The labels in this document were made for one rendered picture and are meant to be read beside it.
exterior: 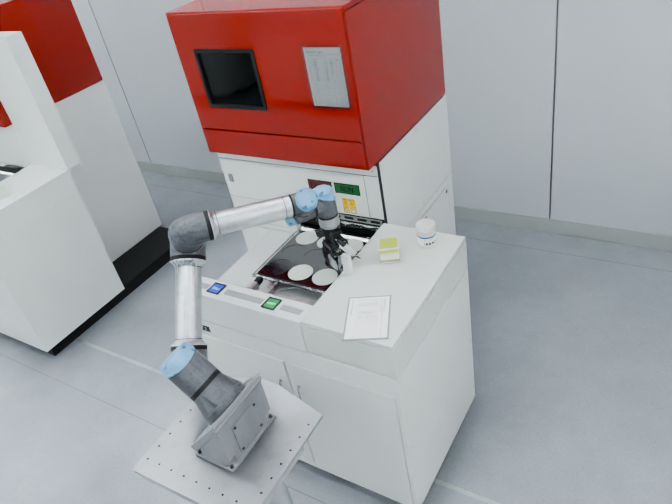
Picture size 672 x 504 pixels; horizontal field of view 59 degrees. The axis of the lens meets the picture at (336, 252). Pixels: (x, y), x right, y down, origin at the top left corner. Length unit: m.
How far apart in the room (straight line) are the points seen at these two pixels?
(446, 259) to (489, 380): 1.02
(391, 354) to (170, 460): 0.74
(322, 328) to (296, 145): 0.78
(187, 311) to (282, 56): 0.96
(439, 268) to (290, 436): 0.77
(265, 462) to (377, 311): 0.58
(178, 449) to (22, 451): 1.69
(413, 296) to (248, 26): 1.12
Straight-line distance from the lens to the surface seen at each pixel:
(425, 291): 2.03
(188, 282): 1.98
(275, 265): 2.41
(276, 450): 1.86
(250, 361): 2.37
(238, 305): 2.16
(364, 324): 1.93
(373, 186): 2.34
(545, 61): 3.52
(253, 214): 1.90
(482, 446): 2.80
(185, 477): 1.91
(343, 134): 2.22
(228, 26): 2.35
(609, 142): 3.63
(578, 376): 3.09
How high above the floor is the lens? 2.25
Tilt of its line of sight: 34 degrees down
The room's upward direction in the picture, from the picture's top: 12 degrees counter-clockwise
